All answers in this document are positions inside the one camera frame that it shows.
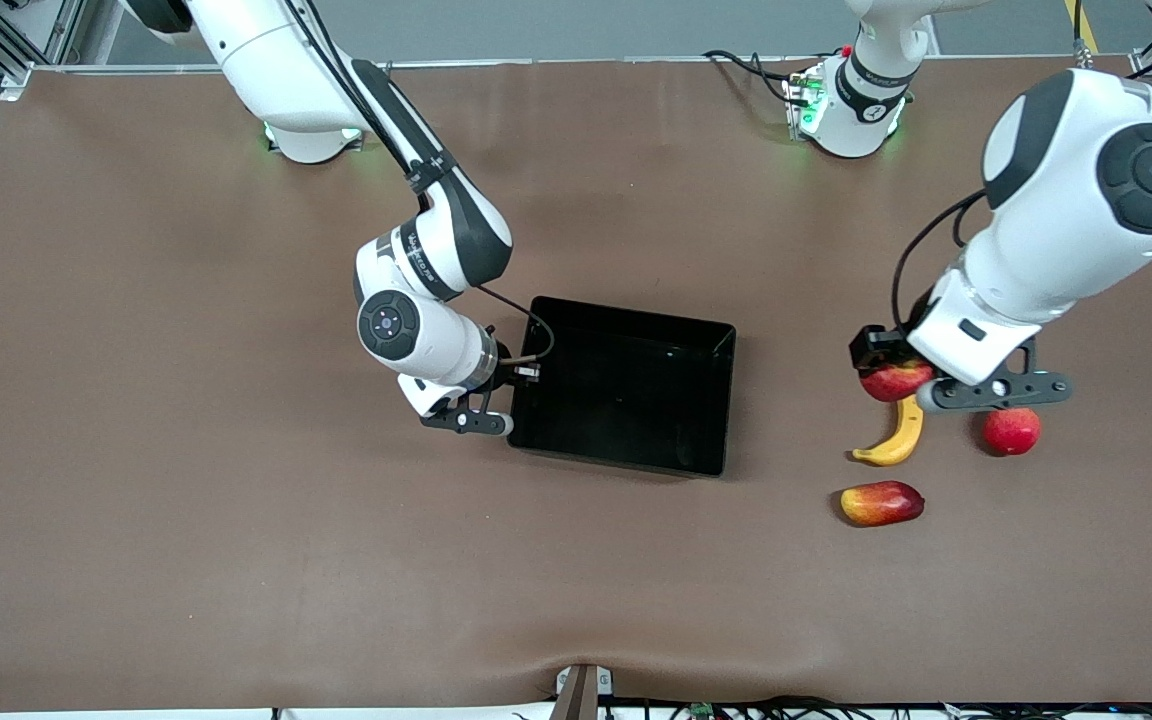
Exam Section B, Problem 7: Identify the red yellow apple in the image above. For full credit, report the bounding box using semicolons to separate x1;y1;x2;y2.
859;358;937;404

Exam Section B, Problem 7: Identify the yellow banana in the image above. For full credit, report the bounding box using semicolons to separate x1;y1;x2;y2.
851;393;925;468

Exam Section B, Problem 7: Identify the black plastic box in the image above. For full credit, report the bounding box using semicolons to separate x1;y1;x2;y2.
506;295;738;479

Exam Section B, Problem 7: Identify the dark red apple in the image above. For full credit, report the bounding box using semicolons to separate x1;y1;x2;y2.
982;405;1043;457

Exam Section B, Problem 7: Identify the red yellow mango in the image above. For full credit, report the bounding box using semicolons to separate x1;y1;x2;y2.
840;480;926;528

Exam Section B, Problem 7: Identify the silver table edge rail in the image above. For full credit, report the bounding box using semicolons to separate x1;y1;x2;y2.
1;55;1137;77

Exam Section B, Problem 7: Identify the table edge clamp bracket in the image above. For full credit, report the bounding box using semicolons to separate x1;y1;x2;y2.
554;663;615;720

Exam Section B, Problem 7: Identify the aluminium frame profile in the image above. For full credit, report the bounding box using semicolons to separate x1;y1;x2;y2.
0;0;89;93

